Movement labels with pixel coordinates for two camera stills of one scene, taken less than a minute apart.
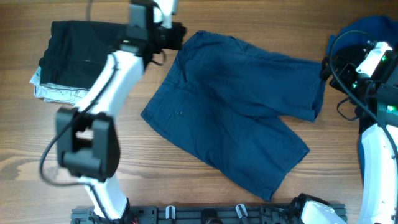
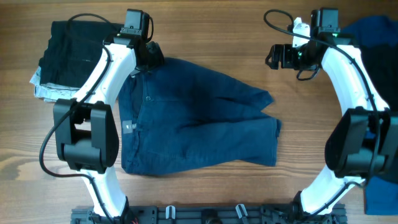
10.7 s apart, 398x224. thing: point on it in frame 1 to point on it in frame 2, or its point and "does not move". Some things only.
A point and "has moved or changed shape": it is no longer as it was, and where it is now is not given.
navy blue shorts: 222,102 has moved or changed shape
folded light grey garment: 56,93 does not move
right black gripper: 345,70 to 285,50
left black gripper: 178,30 to 157,56
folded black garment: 76,51 does not move
